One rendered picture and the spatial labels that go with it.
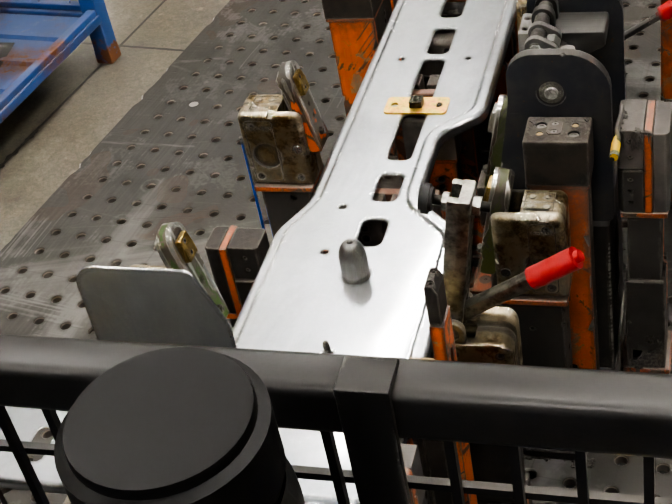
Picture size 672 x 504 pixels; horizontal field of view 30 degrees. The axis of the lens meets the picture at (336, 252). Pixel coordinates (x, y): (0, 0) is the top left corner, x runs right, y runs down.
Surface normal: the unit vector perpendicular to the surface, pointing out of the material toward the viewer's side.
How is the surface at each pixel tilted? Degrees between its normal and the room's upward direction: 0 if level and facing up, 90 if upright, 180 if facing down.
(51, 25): 0
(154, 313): 90
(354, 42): 90
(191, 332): 90
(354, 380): 0
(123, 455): 0
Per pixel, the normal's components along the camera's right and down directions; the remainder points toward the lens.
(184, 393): -0.16, -0.77
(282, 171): -0.25, 0.63
